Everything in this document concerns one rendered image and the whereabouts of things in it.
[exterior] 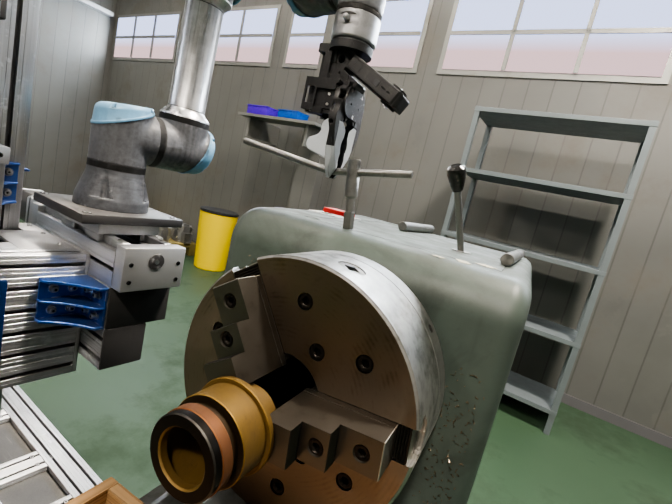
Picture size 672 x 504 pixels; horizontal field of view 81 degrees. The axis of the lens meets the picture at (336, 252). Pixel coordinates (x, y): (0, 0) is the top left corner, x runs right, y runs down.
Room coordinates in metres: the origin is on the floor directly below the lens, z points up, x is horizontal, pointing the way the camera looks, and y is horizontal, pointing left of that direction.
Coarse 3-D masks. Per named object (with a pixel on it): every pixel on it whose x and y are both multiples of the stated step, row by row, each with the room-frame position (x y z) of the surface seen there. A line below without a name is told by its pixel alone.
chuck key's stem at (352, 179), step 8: (352, 160) 0.65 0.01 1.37; (360, 160) 0.66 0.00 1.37; (352, 168) 0.65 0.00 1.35; (360, 168) 0.66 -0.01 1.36; (352, 176) 0.65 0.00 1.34; (352, 184) 0.65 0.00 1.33; (352, 192) 0.65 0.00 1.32; (352, 200) 0.65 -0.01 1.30; (352, 208) 0.65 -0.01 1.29; (344, 216) 0.65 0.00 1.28; (352, 216) 0.65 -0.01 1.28; (344, 224) 0.65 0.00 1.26; (352, 224) 0.65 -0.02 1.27
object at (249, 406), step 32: (224, 384) 0.33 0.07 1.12; (192, 416) 0.28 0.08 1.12; (224, 416) 0.30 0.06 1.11; (256, 416) 0.31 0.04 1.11; (160, 448) 0.29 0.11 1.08; (192, 448) 0.33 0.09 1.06; (224, 448) 0.28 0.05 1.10; (256, 448) 0.30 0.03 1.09; (160, 480) 0.29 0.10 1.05; (192, 480) 0.30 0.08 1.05; (224, 480) 0.28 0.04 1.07
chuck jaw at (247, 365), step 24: (216, 288) 0.41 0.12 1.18; (240, 288) 0.40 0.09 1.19; (264, 288) 0.43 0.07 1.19; (240, 312) 0.40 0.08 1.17; (264, 312) 0.42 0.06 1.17; (216, 336) 0.38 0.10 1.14; (240, 336) 0.37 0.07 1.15; (264, 336) 0.40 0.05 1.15; (216, 360) 0.36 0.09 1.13; (240, 360) 0.36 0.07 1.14; (264, 360) 0.38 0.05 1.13
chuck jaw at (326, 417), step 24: (288, 408) 0.35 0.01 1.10; (312, 408) 0.36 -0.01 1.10; (336, 408) 0.36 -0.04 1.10; (360, 408) 0.37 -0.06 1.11; (288, 432) 0.31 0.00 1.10; (312, 432) 0.33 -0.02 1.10; (336, 432) 0.33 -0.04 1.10; (360, 432) 0.33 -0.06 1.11; (384, 432) 0.34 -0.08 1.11; (408, 432) 0.35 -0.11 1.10; (288, 456) 0.31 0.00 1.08; (312, 456) 0.32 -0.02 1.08; (336, 456) 0.34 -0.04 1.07; (360, 456) 0.33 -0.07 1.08; (384, 456) 0.32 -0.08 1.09; (408, 456) 0.35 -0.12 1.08
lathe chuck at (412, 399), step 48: (288, 288) 0.42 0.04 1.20; (336, 288) 0.40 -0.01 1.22; (384, 288) 0.43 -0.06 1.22; (192, 336) 0.47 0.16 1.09; (288, 336) 0.41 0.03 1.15; (336, 336) 0.39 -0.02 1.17; (384, 336) 0.37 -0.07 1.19; (192, 384) 0.47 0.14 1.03; (288, 384) 0.49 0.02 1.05; (336, 384) 0.39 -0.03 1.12; (384, 384) 0.36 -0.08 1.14; (432, 384) 0.40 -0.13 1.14; (240, 480) 0.42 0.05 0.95; (288, 480) 0.40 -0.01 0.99; (336, 480) 0.38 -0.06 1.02; (384, 480) 0.35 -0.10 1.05
